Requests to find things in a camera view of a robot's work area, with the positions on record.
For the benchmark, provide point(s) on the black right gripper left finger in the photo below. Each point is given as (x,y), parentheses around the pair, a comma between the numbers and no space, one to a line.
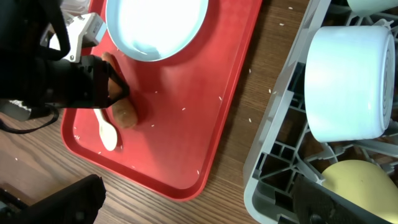
(78,203)

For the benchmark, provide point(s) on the grey dishwasher rack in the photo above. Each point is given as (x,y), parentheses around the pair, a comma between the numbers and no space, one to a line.
(284,148)

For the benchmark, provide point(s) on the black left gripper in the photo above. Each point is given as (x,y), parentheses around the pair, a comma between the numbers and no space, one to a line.
(86,84)

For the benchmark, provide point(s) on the red plastic tray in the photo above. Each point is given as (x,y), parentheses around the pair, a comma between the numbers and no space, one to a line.
(182,104)

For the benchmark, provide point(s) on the yellow plastic cup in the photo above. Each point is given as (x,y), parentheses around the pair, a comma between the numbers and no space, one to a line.
(364,184)

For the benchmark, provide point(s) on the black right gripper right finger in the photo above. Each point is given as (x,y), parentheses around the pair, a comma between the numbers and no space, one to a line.
(315,204)

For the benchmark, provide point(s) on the light blue rice bowl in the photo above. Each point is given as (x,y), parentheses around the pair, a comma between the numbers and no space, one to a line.
(349,82)

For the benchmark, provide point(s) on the light blue plate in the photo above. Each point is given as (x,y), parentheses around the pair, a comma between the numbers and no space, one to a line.
(153,30)

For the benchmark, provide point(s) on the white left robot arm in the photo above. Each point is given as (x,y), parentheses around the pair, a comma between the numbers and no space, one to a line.
(42,66)

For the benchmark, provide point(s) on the white plastic spoon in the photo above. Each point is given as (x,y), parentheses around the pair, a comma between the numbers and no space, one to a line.
(107,131)

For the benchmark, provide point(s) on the mint green bowl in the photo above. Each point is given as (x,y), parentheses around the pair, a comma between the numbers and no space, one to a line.
(367,7)

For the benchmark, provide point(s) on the orange carrot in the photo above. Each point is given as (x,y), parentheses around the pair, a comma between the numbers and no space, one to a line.
(124,112)

